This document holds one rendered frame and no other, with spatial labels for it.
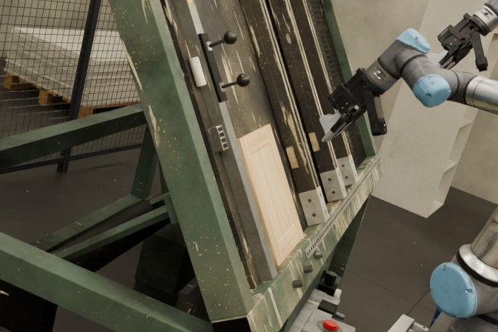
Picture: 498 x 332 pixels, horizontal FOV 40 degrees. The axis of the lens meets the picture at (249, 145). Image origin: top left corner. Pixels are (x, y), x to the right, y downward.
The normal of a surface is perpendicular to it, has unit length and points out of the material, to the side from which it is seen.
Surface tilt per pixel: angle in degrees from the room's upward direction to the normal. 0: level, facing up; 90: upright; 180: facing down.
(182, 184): 90
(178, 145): 90
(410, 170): 90
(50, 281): 90
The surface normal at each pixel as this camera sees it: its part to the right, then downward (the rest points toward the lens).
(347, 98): -0.50, 0.11
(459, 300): -0.84, 0.06
